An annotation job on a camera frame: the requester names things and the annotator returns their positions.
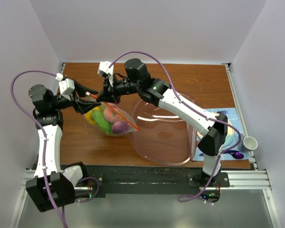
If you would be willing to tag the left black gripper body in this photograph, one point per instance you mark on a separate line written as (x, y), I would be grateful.
(59, 102)

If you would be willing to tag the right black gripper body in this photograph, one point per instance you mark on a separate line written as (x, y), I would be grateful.
(122, 87)

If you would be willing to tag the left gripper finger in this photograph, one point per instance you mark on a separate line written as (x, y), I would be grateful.
(81, 90)
(84, 106)

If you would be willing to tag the clear zip top bag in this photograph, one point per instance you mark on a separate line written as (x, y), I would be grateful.
(132, 126)

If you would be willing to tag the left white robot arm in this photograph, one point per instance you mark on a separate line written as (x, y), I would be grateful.
(50, 181)

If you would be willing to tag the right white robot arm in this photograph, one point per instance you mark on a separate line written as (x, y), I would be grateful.
(159, 93)

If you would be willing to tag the red fake tomato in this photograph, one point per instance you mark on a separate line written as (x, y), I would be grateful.
(110, 115)

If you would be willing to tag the green fake vegetable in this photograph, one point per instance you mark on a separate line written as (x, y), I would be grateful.
(101, 122)

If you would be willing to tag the purple fake onion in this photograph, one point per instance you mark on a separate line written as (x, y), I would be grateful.
(120, 127)

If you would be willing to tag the clear pink plastic tray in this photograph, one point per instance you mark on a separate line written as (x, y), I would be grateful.
(163, 137)

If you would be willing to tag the purple plastic fork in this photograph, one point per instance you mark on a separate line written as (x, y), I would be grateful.
(225, 112)

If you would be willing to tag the cream floral plate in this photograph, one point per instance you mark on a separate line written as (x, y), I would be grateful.
(229, 137)

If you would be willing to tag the blue checkered placemat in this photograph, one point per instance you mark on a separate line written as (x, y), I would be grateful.
(233, 117)

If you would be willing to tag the purple plastic spoon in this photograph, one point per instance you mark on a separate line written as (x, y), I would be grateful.
(235, 154)

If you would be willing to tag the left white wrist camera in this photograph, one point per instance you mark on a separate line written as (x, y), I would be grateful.
(66, 86)

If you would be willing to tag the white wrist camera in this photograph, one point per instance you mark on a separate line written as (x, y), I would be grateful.
(106, 69)
(66, 86)

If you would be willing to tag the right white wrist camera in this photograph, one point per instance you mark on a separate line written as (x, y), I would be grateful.
(106, 69)

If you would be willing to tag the white blue-handled mug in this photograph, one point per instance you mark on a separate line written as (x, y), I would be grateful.
(247, 144)

